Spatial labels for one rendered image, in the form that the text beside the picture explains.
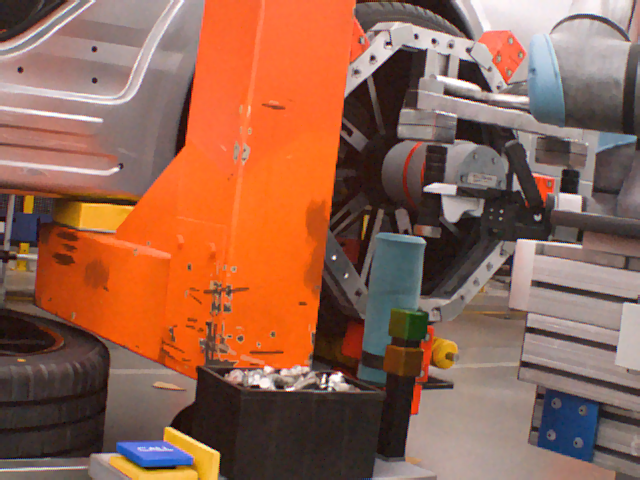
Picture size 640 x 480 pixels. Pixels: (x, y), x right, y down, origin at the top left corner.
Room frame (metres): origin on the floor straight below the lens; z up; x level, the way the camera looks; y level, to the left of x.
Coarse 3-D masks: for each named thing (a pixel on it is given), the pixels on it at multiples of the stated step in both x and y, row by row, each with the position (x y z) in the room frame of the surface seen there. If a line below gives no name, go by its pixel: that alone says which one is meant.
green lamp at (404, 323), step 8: (392, 312) 1.49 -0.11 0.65; (400, 312) 1.48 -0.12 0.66; (408, 312) 1.47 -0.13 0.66; (416, 312) 1.47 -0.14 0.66; (424, 312) 1.48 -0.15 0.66; (392, 320) 1.49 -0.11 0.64; (400, 320) 1.48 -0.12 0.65; (408, 320) 1.47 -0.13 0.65; (416, 320) 1.47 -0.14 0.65; (424, 320) 1.48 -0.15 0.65; (392, 328) 1.49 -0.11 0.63; (400, 328) 1.47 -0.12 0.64; (408, 328) 1.47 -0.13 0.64; (416, 328) 1.47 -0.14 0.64; (424, 328) 1.48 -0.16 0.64; (392, 336) 1.49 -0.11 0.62; (400, 336) 1.47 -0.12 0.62; (408, 336) 1.47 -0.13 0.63; (416, 336) 1.47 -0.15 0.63; (424, 336) 1.48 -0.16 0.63
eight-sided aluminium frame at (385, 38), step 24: (384, 24) 2.02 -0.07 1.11; (408, 24) 2.01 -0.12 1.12; (384, 48) 1.98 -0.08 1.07; (408, 48) 2.07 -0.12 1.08; (432, 48) 2.05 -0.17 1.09; (456, 48) 2.09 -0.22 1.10; (480, 48) 2.12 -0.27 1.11; (360, 72) 1.95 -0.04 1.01; (480, 72) 2.14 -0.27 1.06; (504, 144) 2.23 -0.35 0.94; (528, 144) 2.22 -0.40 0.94; (504, 168) 2.24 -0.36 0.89; (336, 240) 1.95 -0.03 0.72; (480, 240) 2.23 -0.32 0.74; (336, 264) 1.95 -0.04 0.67; (480, 264) 2.17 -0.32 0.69; (336, 288) 2.01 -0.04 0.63; (360, 288) 1.99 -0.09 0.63; (456, 288) 2.14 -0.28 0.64; (480, 288) 2.17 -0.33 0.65; (360, 312) 1.99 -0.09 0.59; (432, 312) 2.10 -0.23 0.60; (456, 312) 2.13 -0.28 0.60
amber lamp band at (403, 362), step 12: (396, 348) 1.48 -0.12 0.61; (408, 348) 1.47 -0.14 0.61; (420, 348) 1.48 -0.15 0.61; (384, 360) 1.49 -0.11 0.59; (396, 360) 1.47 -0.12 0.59; (408, 360) 1.47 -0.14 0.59; (420, 360) 1.48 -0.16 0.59; (396, 372) 1.47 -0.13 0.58; (408, 372) 1.47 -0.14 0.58; (420, 372) 1.48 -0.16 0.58
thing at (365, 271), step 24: (384, 72) 2.36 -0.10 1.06; (408, 72) 2.16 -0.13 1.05; (456, 120) 2.31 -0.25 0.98; (360, 144) 2.10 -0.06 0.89; (480, 144) 2.27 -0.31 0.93; (336, 168) 2.08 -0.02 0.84; (360, 168) 2.10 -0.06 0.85; (360, 192) 2.11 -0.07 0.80; (384, 192) 2.19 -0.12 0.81; (336, 216) 2.08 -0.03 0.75; (408, 216) 2.18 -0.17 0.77; (432, 240) 2.33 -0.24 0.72; (456, 240) 2.28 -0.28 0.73; (360, 264) 2.13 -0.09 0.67; (432, 264) 2.26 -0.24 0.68; (456, 264) 2.24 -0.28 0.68
